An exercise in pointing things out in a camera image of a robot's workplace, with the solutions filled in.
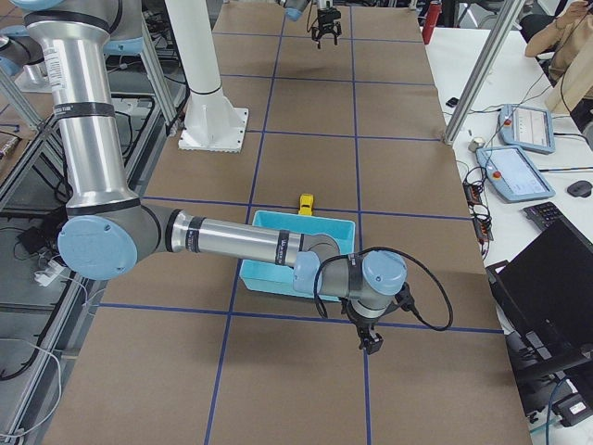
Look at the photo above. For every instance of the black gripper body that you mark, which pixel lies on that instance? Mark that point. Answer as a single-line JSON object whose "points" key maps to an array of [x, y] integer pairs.
{"points": [[364, 324], [325, 19]]}

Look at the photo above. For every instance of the yellow beetle toy car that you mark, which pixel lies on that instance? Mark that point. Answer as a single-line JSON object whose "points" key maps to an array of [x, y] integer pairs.
{"points": [[306, 204]]}

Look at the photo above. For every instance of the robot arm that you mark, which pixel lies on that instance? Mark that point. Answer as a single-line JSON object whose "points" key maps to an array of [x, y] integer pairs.
{"points": [[294, 9], [109, 230]]}

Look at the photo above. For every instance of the red bottle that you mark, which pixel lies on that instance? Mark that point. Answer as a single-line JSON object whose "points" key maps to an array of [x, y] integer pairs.
{"points": [[430, 20]]}

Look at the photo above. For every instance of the light blue plastic bin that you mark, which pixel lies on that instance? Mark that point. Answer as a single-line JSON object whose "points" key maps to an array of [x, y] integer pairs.
{"points": [[267, 277]]}

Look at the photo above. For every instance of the small black phone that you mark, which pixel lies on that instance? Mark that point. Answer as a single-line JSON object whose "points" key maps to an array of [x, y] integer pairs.
{"points": [[452, 102]]}

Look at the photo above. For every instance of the small metal cylinder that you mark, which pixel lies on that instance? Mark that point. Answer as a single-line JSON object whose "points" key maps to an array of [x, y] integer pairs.
{"points": [[476, 143]]}

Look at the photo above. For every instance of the black laptop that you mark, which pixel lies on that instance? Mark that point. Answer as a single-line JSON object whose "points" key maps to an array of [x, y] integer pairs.
{"points": [[546, 293]]}

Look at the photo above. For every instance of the black keyboard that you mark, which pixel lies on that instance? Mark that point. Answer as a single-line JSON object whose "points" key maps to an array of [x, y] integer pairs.
{"points": [[543, 215]]}

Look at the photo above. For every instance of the far teach pendant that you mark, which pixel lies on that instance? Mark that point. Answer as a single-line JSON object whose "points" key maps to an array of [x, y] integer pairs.
{"points": [[527, 127]]}

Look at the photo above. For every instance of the teach pendant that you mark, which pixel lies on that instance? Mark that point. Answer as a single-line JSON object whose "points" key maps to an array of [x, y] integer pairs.
{"points": [[513, 175], [527, 127]]}

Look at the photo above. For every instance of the near teach pendant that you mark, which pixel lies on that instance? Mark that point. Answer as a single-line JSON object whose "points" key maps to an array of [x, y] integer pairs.
{"points": [[513, 175]]}

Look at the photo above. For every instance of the seated person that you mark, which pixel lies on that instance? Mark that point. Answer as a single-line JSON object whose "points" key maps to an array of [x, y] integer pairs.
{"points": [[569, 38]]}

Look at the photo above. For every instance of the black computer mouse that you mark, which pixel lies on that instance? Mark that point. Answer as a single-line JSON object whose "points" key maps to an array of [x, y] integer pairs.
{"points": [[581, 188]]}

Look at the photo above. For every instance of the white camera pedestal column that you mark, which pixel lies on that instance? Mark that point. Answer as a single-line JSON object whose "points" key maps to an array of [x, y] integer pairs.
{"points": [[211, 121]]}

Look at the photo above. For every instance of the aluminium frame post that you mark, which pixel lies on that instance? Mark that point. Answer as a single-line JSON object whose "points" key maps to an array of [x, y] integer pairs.
{"points": [[494, 41]]}

